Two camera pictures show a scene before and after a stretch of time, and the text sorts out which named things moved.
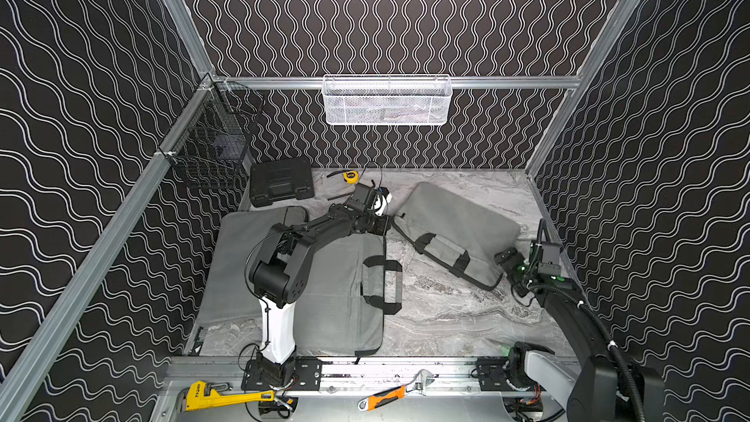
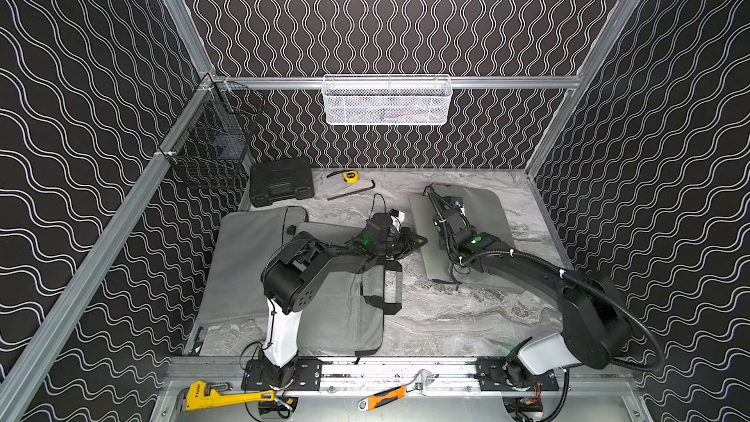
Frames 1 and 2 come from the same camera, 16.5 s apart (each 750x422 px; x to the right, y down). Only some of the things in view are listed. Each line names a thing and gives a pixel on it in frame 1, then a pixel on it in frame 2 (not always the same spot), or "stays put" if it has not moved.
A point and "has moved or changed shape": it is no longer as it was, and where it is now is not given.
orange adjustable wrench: [417, 384] stays put
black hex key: [340, 195] stays put
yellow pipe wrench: [200, 396] stays put
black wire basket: [213, 145] stays put
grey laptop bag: [227, 294] stays put
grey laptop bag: [351, 288] has moved or changed shape
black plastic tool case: [280, 180] stays put
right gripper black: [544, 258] → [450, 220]
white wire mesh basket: [387, 99] stays put
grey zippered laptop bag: [457, 232] has moved or changed shape
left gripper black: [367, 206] → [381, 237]
